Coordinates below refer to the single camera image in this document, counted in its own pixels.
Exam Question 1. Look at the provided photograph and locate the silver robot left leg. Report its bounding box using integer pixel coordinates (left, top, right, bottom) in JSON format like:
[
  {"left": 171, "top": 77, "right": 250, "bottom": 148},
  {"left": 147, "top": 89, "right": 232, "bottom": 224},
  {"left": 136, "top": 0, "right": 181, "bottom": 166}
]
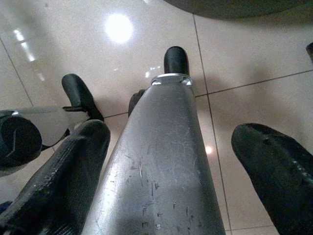
[{"left": 0, "top": 73, "right": 105, "bottom": 177}]

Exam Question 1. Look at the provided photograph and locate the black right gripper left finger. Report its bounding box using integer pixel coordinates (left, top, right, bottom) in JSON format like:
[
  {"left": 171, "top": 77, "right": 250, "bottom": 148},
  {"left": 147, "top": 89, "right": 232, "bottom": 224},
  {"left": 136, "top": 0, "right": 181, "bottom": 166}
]
[{"left": 0, "top": 119, "right": 111, "bottom": 235}]

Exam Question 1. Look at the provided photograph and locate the dark round table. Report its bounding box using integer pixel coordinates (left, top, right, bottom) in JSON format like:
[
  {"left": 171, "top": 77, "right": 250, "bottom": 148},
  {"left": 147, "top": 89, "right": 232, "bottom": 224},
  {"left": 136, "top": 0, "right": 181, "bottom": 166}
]
[{"left": 163, "top": 0, "right": 313, "bottom": 21}]

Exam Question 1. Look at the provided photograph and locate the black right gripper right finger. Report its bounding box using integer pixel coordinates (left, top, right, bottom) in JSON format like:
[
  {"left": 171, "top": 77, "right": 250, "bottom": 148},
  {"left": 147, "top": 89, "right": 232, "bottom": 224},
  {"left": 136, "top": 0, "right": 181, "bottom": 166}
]
[{"left": 231, "top": 123, "right": 313, "bottom": 235}]

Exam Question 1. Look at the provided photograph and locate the silver robot leg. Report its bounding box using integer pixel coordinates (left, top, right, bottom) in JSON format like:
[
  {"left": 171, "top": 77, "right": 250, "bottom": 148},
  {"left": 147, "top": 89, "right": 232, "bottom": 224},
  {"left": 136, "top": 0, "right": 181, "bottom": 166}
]
[
  {"left": 82, "top": 46, "right": 227, "bottom": 235},
  {"left": 0, "top": 73, "right": 105, "bottom": 177}
]

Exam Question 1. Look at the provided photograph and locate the silver robot right leg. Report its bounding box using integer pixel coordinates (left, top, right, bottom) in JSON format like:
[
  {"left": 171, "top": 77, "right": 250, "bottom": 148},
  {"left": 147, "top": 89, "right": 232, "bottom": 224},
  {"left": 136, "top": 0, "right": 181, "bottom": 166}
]
[{"left": 82, "top": 46, "right": 227, "bottom": 235}]

